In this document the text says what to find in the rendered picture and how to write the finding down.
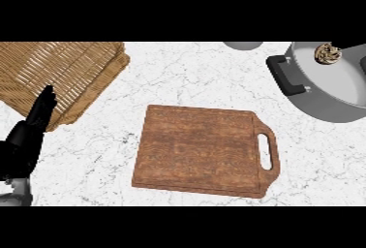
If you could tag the grey metal pot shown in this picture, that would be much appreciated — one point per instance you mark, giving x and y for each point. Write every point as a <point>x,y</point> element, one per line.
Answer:
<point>324,87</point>

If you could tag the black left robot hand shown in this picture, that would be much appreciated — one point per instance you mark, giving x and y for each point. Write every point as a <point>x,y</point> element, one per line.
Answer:
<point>26,139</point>

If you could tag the woven wicker basket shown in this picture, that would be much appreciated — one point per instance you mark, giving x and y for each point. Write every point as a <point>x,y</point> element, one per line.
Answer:
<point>57,74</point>

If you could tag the grey round object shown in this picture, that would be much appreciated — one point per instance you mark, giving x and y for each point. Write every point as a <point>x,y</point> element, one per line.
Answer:
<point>244,45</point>

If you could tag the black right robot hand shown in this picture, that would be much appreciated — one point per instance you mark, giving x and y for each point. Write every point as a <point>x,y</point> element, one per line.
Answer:
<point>345,45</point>

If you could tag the brown wooden cutting board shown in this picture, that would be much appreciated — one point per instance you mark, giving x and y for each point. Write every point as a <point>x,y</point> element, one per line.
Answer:
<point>200,151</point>

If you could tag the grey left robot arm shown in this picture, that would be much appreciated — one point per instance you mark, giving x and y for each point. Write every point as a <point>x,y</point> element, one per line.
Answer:
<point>15,193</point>

